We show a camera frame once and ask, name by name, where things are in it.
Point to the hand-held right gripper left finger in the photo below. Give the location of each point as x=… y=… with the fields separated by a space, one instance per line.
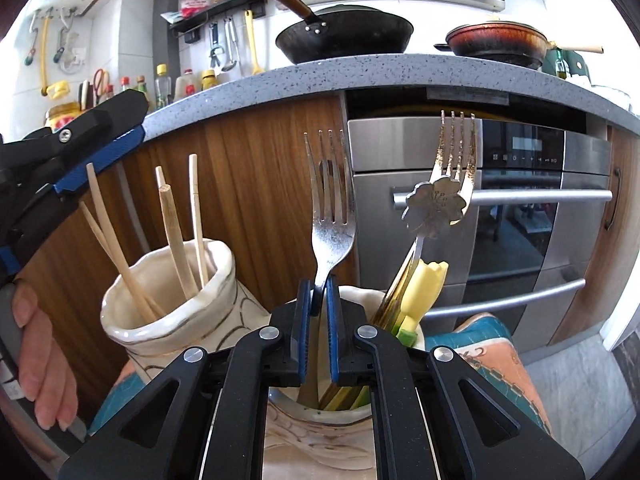
x=302 y=332

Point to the steel tongs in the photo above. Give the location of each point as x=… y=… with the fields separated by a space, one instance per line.
x=230 y=45

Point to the white ceramic utensil holder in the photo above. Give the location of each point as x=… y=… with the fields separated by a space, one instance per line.
x=160 y=332

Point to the grey speckled countertop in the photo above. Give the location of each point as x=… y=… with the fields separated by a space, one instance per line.
x=400 y=72

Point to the yellow-lidded jar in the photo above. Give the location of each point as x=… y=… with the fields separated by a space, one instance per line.
x=64 y=116

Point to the wooden chopstick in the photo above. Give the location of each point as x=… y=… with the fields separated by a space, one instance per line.
x=177 y=240
x=102 y=195
x=198 y=220
x=161 y=177
x=92 y=220

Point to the printed quilted cloth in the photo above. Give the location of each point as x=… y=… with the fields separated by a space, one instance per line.
x=490 y=355

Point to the black wall rack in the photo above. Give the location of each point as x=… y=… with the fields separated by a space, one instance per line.
x=215 y=12

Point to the wooden kitchen cabinet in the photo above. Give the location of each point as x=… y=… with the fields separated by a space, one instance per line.
x=240 y=175

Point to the red-brown wok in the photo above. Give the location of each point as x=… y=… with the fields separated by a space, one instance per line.
x=495 y=42

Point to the narrow wooden cabinet door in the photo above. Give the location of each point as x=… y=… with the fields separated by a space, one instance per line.
x=627 y=270

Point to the bottle with yellow lid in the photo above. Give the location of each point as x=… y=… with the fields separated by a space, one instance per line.
x=210 y=81

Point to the stainless steel built-in oven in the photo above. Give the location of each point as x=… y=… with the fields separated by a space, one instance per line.
x=500 y=240

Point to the gold fork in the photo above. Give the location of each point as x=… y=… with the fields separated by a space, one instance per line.
x=452 y=160

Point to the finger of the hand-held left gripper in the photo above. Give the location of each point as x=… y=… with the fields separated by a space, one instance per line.
x=35 y=220
x=107 y=152

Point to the silver fork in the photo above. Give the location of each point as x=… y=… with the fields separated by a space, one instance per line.
x=332 y=240

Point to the silver flower-ended utensil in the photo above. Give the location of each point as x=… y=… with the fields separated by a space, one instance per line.
x=435 y=207

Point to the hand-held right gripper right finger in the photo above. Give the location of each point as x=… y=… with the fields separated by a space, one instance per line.
x=334 y=332

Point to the red packet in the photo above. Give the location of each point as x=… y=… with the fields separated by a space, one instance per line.
x=194 y=7

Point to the black peeler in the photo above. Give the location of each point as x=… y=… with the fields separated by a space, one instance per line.
x=215 y=47

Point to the green glass bottle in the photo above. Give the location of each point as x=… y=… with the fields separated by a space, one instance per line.
x=562 y=65

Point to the oil bottle with yellow cap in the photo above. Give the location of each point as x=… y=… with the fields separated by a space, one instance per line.
x=163 y=87

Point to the bottle with red cap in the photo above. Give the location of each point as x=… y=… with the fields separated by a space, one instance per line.
x=186 y=87

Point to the person's left hand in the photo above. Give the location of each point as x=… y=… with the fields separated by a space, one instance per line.
x=45 y=370

